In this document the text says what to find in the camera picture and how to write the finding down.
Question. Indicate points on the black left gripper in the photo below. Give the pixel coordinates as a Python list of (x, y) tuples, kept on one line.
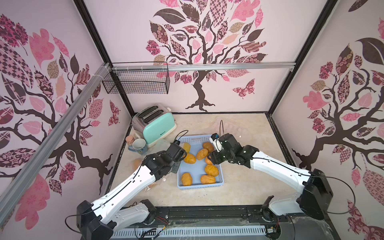
[(176, 166)]

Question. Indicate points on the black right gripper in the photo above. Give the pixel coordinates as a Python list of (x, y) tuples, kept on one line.
[(217, 154)]

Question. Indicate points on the wrinkled orange potato top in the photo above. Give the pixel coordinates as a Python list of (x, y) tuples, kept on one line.
[(136, 164)]

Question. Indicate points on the light blue perforated plastic basket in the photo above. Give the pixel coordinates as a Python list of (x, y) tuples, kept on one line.
[(197, 170)]

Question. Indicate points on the clear blue zipper bag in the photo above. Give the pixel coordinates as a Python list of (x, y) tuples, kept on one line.
[(142, 173)]

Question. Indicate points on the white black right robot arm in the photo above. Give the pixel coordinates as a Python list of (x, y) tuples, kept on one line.
[(313, 191)]

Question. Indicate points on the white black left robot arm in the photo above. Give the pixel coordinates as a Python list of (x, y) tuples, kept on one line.
[(103, 217)]

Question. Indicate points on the brown potato right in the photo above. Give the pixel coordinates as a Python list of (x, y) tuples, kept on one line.
[(208, 146)]

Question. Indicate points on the reddish potato lower centre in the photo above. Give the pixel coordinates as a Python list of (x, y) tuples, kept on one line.
[(208, 162)]

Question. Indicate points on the orange potato left lower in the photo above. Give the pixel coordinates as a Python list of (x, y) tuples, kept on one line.
[(212, 170)]

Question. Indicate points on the orange potato left upper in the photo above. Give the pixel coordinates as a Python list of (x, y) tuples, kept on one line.
[(190, 159)]

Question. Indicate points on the white blue ceramic mug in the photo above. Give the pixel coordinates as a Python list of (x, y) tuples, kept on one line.
[(139, 146)]

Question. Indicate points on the yellow-green potato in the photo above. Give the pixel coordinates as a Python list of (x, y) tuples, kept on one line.
[(186, 147)]

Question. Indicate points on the mint green silver toaster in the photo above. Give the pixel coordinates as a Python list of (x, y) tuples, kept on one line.
[(154, 123)]

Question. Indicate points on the small pink cup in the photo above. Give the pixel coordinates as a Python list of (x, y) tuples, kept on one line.
[(129, 140)]

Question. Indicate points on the white slotted cable duct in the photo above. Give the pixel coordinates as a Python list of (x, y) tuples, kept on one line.
[(188, 232)]

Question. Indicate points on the black wire wall basket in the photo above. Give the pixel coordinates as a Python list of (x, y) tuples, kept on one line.
[(138, 78)]

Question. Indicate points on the aluminium rail back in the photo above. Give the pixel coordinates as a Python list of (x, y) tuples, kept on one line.
[(204, 67)]

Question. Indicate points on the black base frame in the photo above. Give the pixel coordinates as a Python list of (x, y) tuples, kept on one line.
[(286, 227)]

